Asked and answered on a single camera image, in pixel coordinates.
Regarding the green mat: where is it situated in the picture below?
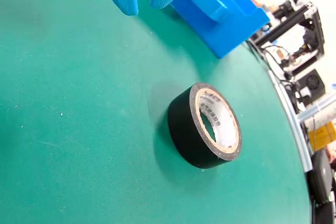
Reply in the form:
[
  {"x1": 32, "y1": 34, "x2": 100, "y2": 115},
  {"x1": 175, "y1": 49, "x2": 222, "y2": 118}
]
[{"x1": 0, "y1": 0, "x2": 313, "y2": 224}]

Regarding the black box with fan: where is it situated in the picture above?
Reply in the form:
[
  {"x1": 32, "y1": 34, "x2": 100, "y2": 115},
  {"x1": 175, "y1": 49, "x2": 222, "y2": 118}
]
[{"x1": 295, "y1": 68, "x2": 327, "y2": 100}]

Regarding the black aluminium frame machine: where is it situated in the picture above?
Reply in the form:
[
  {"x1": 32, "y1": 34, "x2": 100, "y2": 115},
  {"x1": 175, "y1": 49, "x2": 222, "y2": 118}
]
[{"x1": 248, "y1": 0, "x2": 326, "y2": 78}]

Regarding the black rounded device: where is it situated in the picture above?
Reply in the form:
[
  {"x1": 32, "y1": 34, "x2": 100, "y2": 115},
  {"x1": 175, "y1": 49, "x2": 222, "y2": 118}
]
[{"x1": 306, "y1": 150, "x2": 336, "y2": 224}]

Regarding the translucent plastic bar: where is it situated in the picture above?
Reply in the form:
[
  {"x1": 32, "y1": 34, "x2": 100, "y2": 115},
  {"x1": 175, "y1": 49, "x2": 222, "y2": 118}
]
[{"x1": 296, "y1": 97, "x2": 336, "y2": 123}]

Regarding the yellow cardboard box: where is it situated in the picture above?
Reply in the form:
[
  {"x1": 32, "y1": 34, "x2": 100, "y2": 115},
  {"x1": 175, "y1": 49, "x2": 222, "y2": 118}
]
[{"x1": 307, "y1": 121, "x2": 336, "y2": 153}]

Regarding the blue plastic box with handle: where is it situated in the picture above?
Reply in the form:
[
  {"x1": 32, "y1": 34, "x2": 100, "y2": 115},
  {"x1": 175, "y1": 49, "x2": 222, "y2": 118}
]
[{"x1": 136, "y1": 0, "x2": 271, "y2": 59}]

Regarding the black electrical tape roll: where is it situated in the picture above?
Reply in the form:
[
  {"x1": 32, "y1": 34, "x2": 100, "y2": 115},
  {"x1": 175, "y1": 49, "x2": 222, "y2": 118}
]
[{"x1": 167, "y1": 82, "x2": 243, "y2": 169}]

